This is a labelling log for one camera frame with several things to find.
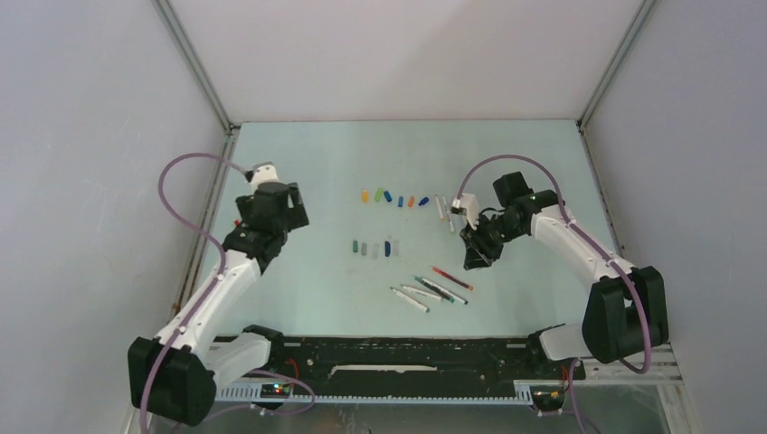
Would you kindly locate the yellow pen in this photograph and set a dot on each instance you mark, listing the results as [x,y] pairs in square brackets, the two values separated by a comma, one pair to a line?
[439,206]

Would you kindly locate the right controller board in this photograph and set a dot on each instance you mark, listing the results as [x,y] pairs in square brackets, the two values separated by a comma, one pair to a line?
[550,399]

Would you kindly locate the orange red gel pen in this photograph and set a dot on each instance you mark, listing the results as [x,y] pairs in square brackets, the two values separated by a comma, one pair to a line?
[452,278]

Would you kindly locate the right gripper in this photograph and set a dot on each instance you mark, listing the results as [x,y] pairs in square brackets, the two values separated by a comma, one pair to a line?
[479,254]

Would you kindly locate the light green pen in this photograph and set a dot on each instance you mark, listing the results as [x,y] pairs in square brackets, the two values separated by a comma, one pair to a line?
[447,214]

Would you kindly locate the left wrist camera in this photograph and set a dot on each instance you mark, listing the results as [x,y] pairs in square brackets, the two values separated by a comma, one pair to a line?
[262,173]

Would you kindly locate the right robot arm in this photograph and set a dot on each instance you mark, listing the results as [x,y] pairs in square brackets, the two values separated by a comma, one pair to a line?
[626,311]

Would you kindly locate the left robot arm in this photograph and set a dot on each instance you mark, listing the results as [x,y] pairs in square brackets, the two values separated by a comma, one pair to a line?
[176,374]

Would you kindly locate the left controller board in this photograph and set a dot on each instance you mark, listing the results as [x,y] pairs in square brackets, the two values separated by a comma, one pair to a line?
[275,391]

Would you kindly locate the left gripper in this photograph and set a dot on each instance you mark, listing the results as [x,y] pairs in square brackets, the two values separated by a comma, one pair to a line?
[295,217]

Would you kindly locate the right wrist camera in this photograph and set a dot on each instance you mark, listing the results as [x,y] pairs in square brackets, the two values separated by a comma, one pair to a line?
[466,205]

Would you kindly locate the controller board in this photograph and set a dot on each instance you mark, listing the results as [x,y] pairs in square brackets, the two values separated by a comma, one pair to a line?
[550,399]
[275,391]

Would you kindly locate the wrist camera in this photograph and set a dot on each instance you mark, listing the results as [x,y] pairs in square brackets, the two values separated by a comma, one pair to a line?
[466,205]
[262,173]

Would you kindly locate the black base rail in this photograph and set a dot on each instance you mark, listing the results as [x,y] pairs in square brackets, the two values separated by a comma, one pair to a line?
[405,370]

